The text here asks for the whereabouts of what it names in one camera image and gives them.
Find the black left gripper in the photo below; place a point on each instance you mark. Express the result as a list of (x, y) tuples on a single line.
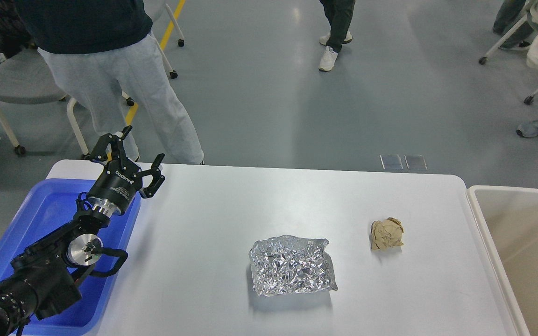
[(121, 179)]

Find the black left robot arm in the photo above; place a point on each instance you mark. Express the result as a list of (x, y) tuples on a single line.
[(47, 275)]

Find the beige plastic bin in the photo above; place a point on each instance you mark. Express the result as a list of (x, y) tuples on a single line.
[(507, 218)]

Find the white chair with wheels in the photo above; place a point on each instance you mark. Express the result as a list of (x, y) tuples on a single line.
[(155, 9)]

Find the person in grey trousers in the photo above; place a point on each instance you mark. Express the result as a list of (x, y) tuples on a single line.
[(97, 50)]

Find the grey office chair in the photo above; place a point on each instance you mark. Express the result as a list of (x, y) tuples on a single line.
[(26, 79)]

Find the metal floor plate right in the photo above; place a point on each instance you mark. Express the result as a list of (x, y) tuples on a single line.
[(416, 162)]

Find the metal floor plate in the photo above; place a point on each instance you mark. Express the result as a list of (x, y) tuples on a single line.
[(416, 162), (391, 162)]

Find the crumpled brown paper ball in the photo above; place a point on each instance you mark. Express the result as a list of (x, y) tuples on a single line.
[(386, 233)]

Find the crumpled aluminium foil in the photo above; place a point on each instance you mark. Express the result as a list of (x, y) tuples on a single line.
[(291, 265)]

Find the metal floor plate left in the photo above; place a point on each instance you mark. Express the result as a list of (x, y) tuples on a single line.
[(391, 162)]

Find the seated person right background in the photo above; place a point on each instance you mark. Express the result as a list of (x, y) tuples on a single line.
[(509, 13)]

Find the walking person white sneakers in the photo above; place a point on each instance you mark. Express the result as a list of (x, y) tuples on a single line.
[(339, 15)]

